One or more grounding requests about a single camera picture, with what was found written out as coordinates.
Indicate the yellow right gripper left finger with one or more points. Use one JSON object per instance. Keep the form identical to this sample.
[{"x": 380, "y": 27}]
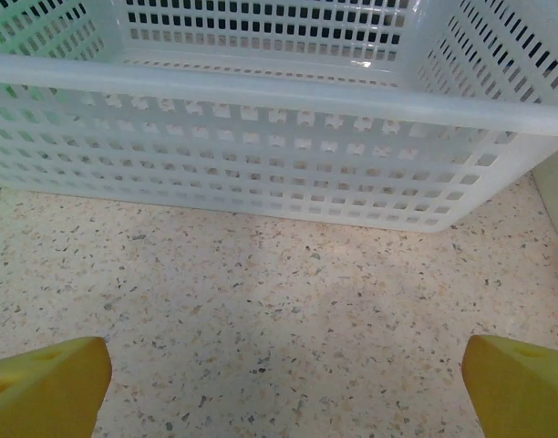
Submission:
[{"x": 46, "y": 392}]

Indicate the beige holder with terracotta rim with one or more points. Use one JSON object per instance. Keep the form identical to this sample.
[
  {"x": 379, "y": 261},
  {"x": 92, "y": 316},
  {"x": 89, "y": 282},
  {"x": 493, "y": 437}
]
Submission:
[{"x": 554, "y": 205}]

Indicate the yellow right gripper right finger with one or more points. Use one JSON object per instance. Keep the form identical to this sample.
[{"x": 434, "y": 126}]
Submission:
[{"x": 520, "y": 392}]

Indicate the white plastic basket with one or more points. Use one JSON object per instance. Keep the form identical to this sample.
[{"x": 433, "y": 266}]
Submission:
[{"x": 270, "y": 91}]

